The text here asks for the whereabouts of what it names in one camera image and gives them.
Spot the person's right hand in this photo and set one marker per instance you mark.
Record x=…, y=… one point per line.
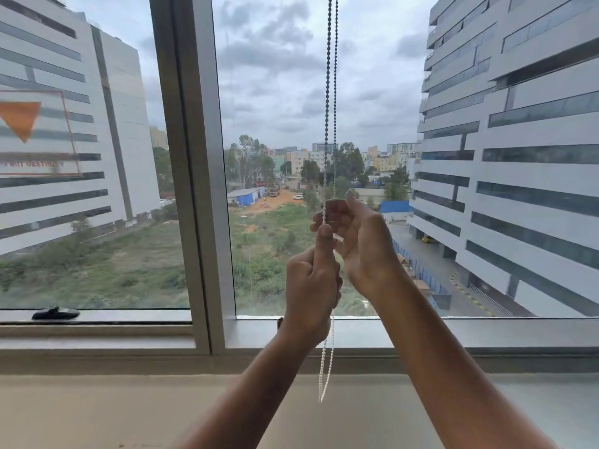
x=369, y=250

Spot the person's left hand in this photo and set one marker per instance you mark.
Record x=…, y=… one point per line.
x=306, y=294

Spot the person's right thumb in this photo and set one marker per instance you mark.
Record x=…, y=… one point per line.
x=359, y=204

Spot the person's left thumb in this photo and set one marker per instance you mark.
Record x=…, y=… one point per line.
x=325, y=245

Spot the person's left forearm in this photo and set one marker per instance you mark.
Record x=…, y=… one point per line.
x=248, y=397

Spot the person's right forearm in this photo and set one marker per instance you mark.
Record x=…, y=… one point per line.
x=449, y=374

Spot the blue shed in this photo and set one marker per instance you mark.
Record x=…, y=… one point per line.
x=245, y=196

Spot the white office building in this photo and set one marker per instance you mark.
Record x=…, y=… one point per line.
x=514, y=158
x=51, y=135

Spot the orange triangle window sticker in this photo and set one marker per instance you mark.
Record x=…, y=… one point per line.
x=21, y=119

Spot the grey aluminium window frame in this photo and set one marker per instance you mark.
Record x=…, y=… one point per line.
x=187, y=135

